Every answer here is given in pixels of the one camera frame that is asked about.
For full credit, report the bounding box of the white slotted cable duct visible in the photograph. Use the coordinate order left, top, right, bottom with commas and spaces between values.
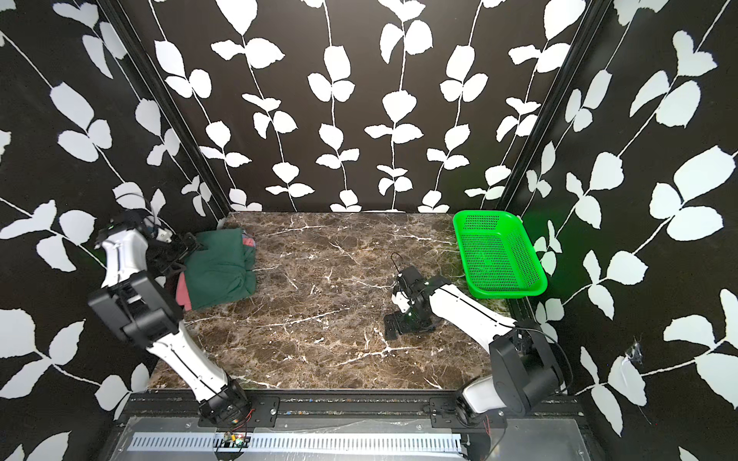
124, 432, 467, 456

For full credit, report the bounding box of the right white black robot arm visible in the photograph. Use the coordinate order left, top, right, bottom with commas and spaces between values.
384, 266, 571, 426

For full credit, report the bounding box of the black corner frame post left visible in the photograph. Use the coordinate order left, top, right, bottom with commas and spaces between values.
99, 0, 230, 218

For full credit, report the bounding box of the dark green t-shirt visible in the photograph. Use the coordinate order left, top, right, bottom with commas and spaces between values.
183, 227, 259, 312

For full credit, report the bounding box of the black corner frame post right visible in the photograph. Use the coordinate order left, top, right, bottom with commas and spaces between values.
497, 0, 612, 211

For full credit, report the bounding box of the black corner frame post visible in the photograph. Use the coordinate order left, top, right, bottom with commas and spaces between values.
497, 0, 612, 211
99, 0, 230, 218

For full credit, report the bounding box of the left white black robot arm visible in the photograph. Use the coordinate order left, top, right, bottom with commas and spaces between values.
88, 209, 252, 430

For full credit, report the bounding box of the small electronics board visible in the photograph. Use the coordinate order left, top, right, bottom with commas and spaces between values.
214, 432, 251, 453

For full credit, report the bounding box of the green plastic basket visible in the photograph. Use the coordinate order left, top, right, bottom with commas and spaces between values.
453, 211, 548, 300

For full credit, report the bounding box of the pink folded t-shirt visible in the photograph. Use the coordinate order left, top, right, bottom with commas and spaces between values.
175, 229, 258, 312

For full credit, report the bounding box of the black front aluminium rail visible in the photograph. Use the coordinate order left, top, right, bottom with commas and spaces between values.
117, 389, 586, 430

